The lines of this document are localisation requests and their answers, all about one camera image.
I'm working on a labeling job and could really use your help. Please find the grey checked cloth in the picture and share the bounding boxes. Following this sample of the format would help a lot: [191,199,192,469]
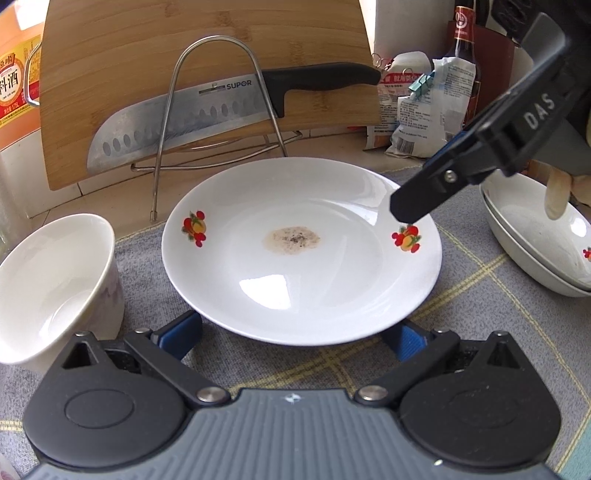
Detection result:
[0,168,591,480]

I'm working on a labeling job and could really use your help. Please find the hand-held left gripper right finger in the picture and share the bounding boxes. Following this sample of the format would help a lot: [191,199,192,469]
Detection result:
[355,323,525,408]

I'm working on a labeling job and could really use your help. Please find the teal binder clip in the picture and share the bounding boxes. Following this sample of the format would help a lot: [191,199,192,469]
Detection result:
[409,74,435,100]

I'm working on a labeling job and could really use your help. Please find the bamboo cutting board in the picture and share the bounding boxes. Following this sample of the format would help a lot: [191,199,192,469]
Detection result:
[39,0,382,191]

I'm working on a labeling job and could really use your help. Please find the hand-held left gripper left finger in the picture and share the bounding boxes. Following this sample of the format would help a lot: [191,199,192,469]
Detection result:
[58,310,230,409]

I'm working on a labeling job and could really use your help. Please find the steel wire board rack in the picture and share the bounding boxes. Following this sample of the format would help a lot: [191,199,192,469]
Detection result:
[130,38,303,221]

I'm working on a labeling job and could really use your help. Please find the dark red knife block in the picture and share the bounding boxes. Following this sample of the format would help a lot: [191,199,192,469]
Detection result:
[471,23,515,125]

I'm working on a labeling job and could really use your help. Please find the black handled kitchen knife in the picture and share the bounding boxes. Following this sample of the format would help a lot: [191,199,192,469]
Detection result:
[86,62,382,175]

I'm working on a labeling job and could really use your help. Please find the stained white fruit print plate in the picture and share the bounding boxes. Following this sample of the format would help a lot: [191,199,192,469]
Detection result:
[161,158,443,346]

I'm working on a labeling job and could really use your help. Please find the white bowls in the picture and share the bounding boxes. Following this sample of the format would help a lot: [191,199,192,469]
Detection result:
[480,172,591,291]

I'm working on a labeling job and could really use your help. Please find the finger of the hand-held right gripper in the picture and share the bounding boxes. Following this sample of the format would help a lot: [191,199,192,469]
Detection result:
[390,141,482,222]
[422,133,468,171]

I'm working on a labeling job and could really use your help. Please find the person's right hand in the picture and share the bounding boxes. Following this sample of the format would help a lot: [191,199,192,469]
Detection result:
[544,162,591,221]

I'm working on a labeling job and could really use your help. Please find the red and white packet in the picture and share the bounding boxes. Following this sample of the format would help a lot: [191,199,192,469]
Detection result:
[365,52,432,151]

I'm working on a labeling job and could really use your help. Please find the orange cooking wine jug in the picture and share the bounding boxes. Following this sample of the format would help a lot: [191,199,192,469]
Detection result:
[0,0,51,153]

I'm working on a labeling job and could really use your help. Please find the dark soy sauce bottle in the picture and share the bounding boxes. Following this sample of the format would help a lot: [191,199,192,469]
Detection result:
[443,6,481,125]

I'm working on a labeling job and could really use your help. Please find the white bowl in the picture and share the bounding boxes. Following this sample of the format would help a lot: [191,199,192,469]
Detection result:
[0,213,125,376]

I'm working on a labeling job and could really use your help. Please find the white blue printed packet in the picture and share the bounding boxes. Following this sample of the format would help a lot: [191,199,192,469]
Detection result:
[388,58,476,160]

